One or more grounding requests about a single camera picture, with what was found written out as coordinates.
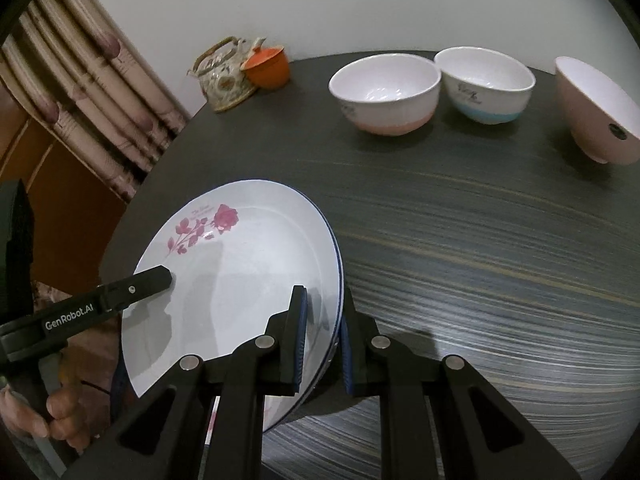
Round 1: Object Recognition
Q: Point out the white plate with pink flowers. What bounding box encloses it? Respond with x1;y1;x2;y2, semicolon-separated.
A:
121;178;345;433

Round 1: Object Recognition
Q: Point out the floral ceramic teapot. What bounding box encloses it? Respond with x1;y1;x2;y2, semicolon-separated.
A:
187;36;268;112

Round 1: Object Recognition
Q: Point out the orange cup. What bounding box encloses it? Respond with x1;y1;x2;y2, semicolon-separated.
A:
241;46;291;90

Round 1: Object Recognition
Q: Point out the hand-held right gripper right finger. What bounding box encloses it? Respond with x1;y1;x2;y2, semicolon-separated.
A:
339;292;583;480

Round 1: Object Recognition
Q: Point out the beige patterned curtain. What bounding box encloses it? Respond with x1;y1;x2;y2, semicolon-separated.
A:
0;0;193;201

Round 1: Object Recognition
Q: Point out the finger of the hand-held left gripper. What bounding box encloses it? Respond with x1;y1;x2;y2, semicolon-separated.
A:
97;266;175;313

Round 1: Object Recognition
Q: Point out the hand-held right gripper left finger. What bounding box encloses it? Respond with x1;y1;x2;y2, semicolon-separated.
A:
60;285;310;480

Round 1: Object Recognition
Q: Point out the white bowl with blue base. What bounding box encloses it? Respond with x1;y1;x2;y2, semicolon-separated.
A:
433;46;537;125

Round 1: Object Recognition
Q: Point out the person's left hand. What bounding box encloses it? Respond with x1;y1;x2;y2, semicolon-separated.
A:
0;340;101;458

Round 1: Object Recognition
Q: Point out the large pink bowl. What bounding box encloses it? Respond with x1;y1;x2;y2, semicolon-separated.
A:
554;56;640;166

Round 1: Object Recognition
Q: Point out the white bowl with pink base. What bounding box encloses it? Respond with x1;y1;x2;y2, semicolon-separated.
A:
328;55;442;137

